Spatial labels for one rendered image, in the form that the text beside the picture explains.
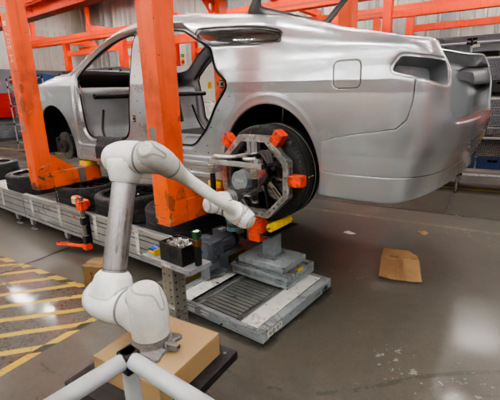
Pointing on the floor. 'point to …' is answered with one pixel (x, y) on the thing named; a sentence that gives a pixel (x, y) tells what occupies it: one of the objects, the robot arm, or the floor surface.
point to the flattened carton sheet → (400, 265)
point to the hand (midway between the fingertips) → (255, 189)
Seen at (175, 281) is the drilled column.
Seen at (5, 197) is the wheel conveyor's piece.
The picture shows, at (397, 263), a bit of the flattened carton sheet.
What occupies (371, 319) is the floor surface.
